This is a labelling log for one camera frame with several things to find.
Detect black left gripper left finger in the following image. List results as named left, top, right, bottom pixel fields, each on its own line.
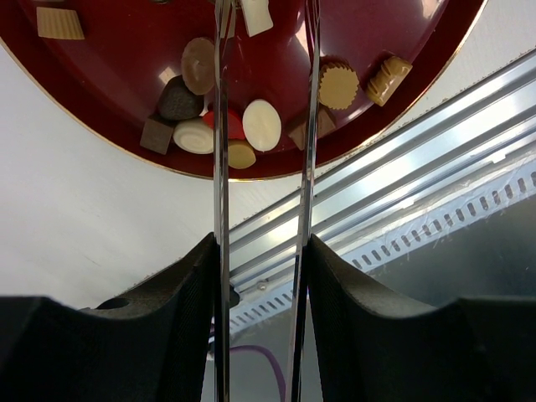
left=1, top=234, right=218, bottom=401

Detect red chocolate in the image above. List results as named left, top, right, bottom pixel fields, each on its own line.
left=202, top=109, right=245, bottom=140

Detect tan fluted chocolate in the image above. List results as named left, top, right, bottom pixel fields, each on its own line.
left=318, top=58, right=359, bottom=111

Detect tan ridged chocolate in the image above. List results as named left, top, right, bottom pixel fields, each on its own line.
left=36, top=7, right=85, bottom=40

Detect round red tray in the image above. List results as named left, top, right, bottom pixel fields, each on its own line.
left=1, top=1, right=485, bottom=181

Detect small tan chocolate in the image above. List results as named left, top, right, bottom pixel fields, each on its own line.
left=228, top=140, right=256, bottom=170

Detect brown oval chocolate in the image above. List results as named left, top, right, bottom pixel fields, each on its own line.
left=181, top=37, right=215, bottom=95

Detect metal tongs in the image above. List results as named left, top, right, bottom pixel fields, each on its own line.
left=214, top=1, right=321, bottom=401

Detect white oval chocolate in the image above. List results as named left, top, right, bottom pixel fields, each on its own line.
left=242, top=99, right=281, bottom=152

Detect dark speckled chocolate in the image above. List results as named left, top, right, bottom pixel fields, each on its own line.
left=157, top=75, right=204, bottom=121

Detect white swirl chocolate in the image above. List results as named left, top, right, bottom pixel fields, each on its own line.
left=173, top=117, right=214, bottom=155

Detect slotted cable duct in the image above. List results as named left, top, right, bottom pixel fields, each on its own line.
left=229, top=158, right=535, bottom=334

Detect aluminium front rail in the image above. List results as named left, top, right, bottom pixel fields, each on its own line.
left=230, top=51, right=535, bottom=291

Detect tan ribbed chocolate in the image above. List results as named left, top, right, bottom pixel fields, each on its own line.
left=366, top=56, right=413, bottom=106

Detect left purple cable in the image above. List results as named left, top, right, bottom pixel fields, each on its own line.
left=207, top=343, right=286, bottom=402

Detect brown block chocolate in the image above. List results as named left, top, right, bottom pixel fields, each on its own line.
left=286, top=104, right=338, bottom=151

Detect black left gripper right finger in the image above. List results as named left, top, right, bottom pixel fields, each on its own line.
left=306, top=237, right=535, bottom=401

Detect brown square chocolate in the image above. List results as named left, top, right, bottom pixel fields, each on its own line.
left=140, top=114, right=176, bottom=155

